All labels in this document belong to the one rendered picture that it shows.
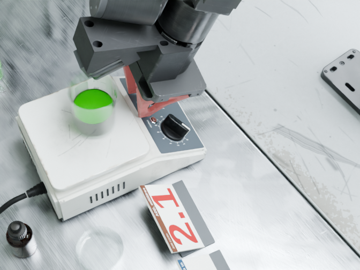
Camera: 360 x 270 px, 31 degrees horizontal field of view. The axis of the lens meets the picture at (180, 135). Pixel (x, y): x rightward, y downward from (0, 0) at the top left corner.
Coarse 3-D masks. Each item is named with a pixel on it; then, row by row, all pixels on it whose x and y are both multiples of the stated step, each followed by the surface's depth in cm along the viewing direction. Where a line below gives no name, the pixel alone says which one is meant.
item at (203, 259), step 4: (188, 260) 73; (192, 260) 74; (196, 260) 74; (200, 260) 75; (204, 260) 75; (208, 260) 76; (184, 264) 72; (188, 264) 73; (192, 264) 73; (196, 264) 74; (200, 264) 74; (204, 264) 75; (208, 264) 75; (188, 268) 72; (192, 268) 73; (196, 268) 73; (200, 268) 74; (204, 268) 74; (208, 268) 75; (212, 268) 75
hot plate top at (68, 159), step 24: (48, 96) 76; (24, 120) 74; (48, 120) 74; (120, 120) 75; (48, 144) 73; (72, 144) 73; (96, 144) 73; (120, 144) 73; (144, 144) 73; (48, 168) 71; (72, 168) 71; (96, 168) 72
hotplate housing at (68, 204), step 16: (128, 96) 79; (144, 128) 77; (32, 160) 79; (144, 160) 74; (160, 160) 75; (176, 160) 78; (192, 160) 80; (112, 176) 74; (128, 176) 75; (144, 176) 77; (160, 176) 79; (32, 192) 75; (48, 192) 75; (64, 192) 72; (80, 192) 73; (96, 192) 74; (112, 192) 76; (128, 192) 80; (64, 208) 73; (80, 208) 76
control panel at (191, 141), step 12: (132, 96) 79; (168, 108) 81; (180, 108) 83; (144, 120) 78; (180, 120) 81; (156, 132) 77; (192, 132) 81; (156, 144) 76; (168, 144) 77; (180, 144) 78; (192, 144) 80
